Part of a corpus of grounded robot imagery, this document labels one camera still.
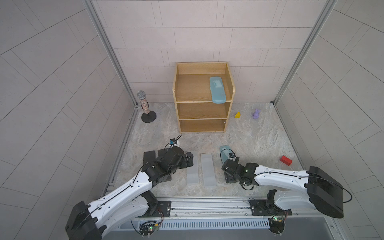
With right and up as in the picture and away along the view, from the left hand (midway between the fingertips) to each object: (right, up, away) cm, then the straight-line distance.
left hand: (190, 157), depth 79 cm
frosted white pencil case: (+1, -9, +3) cm, 10 cm away
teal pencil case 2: (+21, +1, +12) cm, 24 cm away
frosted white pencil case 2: (+10, -9, +4) cm, 14 cm away
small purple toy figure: (+45, +22, +26) cm, 57 cm away
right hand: (+22, -13, +5) cm, 26 cm away
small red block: (+56, -4, +8) cm, 57 cm away
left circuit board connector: (-18, -28, -13) cm, 36 cm away
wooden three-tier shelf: (+7, +34, +2) cm, 35 cm away
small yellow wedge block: (+33, +22, +30) cm, 50 cm away
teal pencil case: (+15, +35, +2) cm, 38 cm away
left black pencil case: (-25, -2, +9) cm, 27 cm away
